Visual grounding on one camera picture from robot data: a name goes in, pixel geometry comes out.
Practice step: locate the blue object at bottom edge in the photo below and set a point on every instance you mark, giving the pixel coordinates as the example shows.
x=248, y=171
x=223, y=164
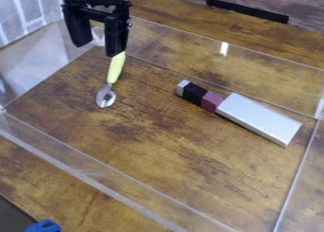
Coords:
x=43, y=226

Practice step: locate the black strip on table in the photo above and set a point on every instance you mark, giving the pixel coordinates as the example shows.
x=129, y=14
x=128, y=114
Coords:
x=260, y=13

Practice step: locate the clear acrylic triangle bracket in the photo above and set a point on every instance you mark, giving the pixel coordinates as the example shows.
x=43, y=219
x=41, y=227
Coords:
x=98, y=36

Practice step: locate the spoon with yellow handle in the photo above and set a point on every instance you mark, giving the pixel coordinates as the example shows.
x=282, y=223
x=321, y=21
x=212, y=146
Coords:
x=106, y=95

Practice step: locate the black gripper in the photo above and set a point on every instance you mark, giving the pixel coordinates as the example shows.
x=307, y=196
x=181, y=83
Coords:
x=112, y=11

